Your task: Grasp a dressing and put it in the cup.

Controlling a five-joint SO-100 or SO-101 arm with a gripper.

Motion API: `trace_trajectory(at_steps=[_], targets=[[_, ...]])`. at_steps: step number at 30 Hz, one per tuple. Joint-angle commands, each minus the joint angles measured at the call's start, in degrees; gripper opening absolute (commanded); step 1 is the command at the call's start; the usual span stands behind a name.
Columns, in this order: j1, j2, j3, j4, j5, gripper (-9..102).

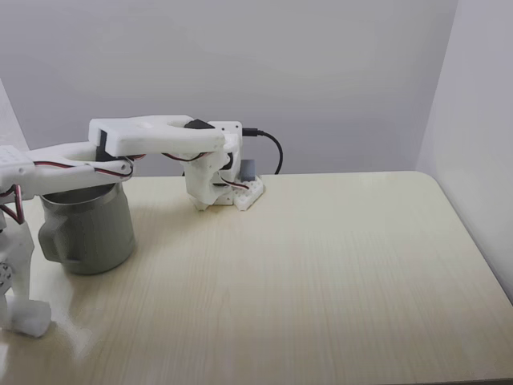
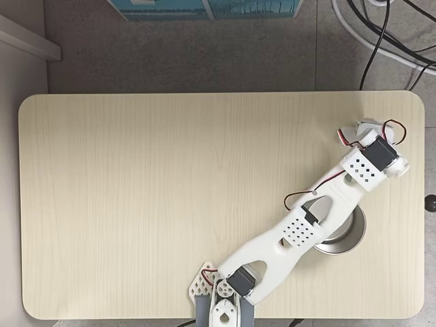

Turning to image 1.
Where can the white gauze dressing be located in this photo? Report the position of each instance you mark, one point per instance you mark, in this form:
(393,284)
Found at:
(34,321)

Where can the grey-green steel mug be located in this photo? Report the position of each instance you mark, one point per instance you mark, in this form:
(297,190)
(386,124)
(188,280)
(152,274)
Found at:
(100,232)

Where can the grey clamp block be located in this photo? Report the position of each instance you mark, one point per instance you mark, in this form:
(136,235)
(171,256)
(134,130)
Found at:
(248,169)

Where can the white perforated base bracket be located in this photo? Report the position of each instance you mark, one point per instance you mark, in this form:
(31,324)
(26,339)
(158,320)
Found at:
(249,195)

